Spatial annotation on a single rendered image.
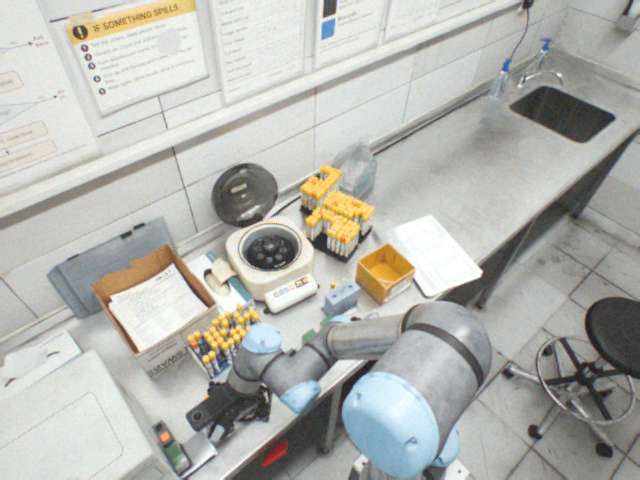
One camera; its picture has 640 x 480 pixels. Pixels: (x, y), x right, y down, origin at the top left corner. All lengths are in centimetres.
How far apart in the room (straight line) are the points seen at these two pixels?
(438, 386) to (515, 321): 208
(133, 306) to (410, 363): 98
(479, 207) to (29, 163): 145
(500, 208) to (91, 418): 149
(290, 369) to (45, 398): 48
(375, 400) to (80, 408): 64
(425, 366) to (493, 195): 136
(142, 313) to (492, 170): 146
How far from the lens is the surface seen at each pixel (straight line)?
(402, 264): 138
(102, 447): 93
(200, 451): 115
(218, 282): 132
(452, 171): 188
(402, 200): 168
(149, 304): 134
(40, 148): 113
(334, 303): 122
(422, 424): 50
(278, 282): 128
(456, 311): 58
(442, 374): 52
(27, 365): 136
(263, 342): 88
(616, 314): 197
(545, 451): 233
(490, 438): 224
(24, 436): 100
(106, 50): 109
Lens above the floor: 200
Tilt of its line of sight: 49 degrees down
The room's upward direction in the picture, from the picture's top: 2 degrees clockwise
